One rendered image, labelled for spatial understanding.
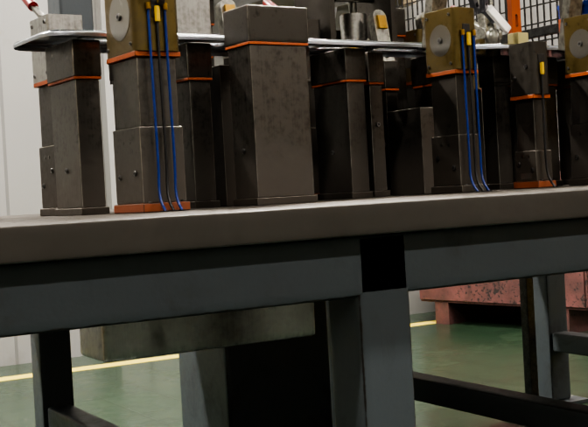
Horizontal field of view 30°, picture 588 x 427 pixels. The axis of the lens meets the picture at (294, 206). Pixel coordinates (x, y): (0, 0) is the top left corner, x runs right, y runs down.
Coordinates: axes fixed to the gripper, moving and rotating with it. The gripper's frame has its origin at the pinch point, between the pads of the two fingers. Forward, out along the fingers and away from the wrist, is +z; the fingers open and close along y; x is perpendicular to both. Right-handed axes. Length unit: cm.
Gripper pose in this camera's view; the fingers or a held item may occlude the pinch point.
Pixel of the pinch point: (528, 10)
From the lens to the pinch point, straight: 249.3
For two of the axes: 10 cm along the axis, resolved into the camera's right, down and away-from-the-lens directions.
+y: -6.1, 4.4, 6.6
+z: 6.8, 7.2, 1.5
